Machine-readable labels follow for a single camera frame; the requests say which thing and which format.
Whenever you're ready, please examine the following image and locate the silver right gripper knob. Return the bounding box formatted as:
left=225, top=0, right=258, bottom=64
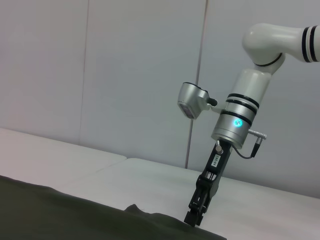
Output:
left=214, top=139, right=225, bottom=155

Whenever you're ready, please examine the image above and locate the dark green FREE! t-shirt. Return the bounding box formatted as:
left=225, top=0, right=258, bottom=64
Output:
left=0, top=174, right=228, bottom=240

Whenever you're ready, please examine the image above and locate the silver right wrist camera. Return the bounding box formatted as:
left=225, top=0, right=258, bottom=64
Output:
left=176, top=81, right=218, bottom=120

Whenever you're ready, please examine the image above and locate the right arm cable with plug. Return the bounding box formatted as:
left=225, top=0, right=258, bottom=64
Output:
left=232, top=129, right=268, bottom=160

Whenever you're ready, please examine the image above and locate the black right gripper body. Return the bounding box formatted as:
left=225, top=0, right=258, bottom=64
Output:
left=202, top=140, right=234, bottom=182

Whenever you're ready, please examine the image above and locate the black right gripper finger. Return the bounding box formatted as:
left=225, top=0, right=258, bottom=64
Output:
left=184, top=172, right=219, bottom=228

